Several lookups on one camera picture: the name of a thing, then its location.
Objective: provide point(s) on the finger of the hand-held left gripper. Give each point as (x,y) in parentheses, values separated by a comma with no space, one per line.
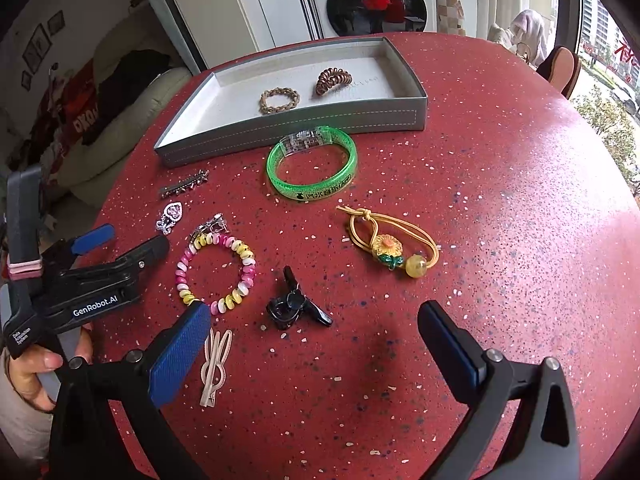
(92,238)
(142,257)

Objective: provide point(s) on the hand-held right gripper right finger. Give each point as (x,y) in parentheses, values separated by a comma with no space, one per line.
(450,352)

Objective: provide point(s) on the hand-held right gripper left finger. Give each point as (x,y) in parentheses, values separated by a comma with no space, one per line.
(180,355)

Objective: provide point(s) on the beige hair clip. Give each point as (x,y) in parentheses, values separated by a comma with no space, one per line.
(207,390)

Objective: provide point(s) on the silver spiked hair clip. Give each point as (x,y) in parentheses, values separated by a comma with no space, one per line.
(180,187)

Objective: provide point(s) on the silver bow hair clip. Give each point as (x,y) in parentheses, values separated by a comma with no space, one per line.
(215,225)

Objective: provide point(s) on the black hair claw clip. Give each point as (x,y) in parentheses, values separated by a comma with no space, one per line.
(282,310)

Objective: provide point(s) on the grey jewelry tray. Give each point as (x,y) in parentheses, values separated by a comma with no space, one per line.
(225,110)

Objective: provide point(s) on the green translucent bangle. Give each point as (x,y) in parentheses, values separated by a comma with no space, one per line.
(310,194)

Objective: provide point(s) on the person's left hand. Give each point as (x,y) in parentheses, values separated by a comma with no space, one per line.
(45,362)

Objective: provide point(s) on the cream sofa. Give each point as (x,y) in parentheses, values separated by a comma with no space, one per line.
(130,130)

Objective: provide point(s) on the red printed cloth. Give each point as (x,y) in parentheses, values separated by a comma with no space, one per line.
(65,110)

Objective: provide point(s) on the dark clothes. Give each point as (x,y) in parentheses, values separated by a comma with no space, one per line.
(130,75)

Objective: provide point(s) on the white cabinet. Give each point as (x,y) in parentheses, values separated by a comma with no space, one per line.
(225,10)

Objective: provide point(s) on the brown chair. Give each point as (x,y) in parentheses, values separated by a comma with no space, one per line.
(562,72)

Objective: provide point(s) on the pink cloth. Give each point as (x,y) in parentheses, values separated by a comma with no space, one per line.
(530,30)

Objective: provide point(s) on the dark picture frame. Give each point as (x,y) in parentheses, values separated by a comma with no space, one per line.
(36,49)
(56,22)

